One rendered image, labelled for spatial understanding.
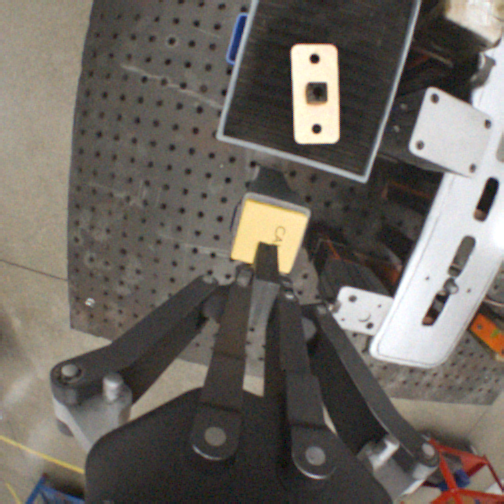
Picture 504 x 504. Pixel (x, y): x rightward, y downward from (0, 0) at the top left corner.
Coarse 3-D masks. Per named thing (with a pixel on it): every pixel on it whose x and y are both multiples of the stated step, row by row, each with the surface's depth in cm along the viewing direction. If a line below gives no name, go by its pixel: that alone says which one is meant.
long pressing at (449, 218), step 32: (480, 96) 36; (448, 192) 41; (480, 192) 41; (448, 224) 43; (480, 224) 42; (416, 256) 45; (448, 256) 45; (480, 256) 44; (416, 288) 47; (480, 288) 46; (416, 320) 49; (448, 320) 49; (384, 352) 51; (416, 352) 51; (448, 352) 51
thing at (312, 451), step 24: (288, 312) 15; (264, 336) 17; (288, 336) 13; (264, 360) 14; (288, 360) 11; (264, 384) 13; (288, 384) 9; (312, 384) 10; (288, 408) 8; (312, 408) 8; (288, 432) 7; (312, 432) 7; (288, 456) 7; (312, 456) 7; (288, 480) 6; (312, 480) 6
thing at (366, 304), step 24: (312, 240) 70; (336, 240) 65; (312, 264) 65; (336, 264) 49; (360, 264) 52; (336, 288) 43; (360, 288) 41; (384, 288) 44; (360, 312) 42; (384, 312) 42
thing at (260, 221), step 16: (256, 208) 28; (272, 208) 28; (240, 224) 28; (256, 224) 28; (272, 224) 28; (288, 224) 28; (304, 224) 28; (240, 240) 29; (256, 240) 29; (272, 240) 29; (288, 240) 29; (240, 256) 29; (288, 256) 29; (288, 272) 30
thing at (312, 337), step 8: (280, 280) 19; (288, 280) 19; (280, 288) 18; (288, 288) 18; (272, 312) 17; (304, 312) 16; (272, 320) 16; (304, 320) 16; (304, 328) 16; (312, 328) 16; (312, 336) 16; (312, 344) 16
